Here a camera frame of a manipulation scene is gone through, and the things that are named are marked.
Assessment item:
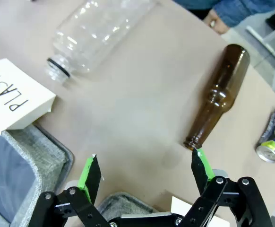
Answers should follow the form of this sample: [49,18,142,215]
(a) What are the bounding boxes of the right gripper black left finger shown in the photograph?
[30,154,110,227]

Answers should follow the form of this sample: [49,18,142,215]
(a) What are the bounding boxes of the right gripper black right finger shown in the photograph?
[175,148,274,227]

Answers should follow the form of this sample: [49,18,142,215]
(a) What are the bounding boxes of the brown glass bottle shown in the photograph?
[183,44,250,152]

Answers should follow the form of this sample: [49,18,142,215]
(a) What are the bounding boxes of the crushed blue green can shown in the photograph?
[256,105,275,164]

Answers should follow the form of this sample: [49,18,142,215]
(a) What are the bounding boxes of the large clear plastic bottle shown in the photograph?
[45,0,158,83]

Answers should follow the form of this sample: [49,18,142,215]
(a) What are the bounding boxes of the person left forearm denim sleeve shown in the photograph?
[212,0,275,28]

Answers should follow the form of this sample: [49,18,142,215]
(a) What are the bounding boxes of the folded white can tent card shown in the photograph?
[170,195,230,227]

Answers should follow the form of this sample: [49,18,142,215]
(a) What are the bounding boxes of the grey fabric can basket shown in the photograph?
[97,191,166,216]

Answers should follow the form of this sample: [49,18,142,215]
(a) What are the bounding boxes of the grey fabric plastic basket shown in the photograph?
[0,119,75,227]

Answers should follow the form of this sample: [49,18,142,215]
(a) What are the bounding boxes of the person left hand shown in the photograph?
[205,8,230,35]

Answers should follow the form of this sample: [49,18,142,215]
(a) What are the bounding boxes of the folded white PLASTIC tent card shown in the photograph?
[0,58,57,131]

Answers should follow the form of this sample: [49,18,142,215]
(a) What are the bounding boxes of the person torso denim shirt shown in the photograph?
[172,0,220,11]

